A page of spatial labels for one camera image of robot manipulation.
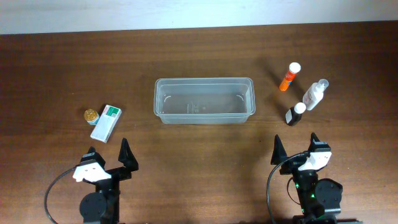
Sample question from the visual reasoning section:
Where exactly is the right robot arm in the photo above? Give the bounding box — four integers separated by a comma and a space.
266, 133, 360, 224

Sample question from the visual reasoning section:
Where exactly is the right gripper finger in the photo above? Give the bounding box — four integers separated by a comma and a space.
308, 133, 330, 152
271, 134, 288, 165

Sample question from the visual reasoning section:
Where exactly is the white spray bottle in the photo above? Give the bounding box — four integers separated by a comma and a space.
302, 79, 329, 111

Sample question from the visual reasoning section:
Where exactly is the small jar gold lid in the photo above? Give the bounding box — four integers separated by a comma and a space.
83, 109, 100, 125

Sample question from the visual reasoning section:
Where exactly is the white green medicine box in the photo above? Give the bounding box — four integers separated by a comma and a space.
90, 105, 122, 143

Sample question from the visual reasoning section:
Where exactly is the clear plastic container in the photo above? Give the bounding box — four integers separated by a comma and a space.
154, 77, 256, 124

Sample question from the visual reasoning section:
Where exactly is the dark bottle white cap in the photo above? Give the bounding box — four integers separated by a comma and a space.
285, 102, 307, 126

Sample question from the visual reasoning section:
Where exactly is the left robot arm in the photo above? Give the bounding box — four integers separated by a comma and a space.
73, 138, 139, 224

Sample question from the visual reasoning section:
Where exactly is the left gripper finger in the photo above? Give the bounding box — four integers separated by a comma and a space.
80, 146, 106, 169
118, 138, 139, 171

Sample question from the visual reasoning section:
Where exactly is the orange tube white cap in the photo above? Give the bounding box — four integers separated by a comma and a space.
279, 62, 301, 91

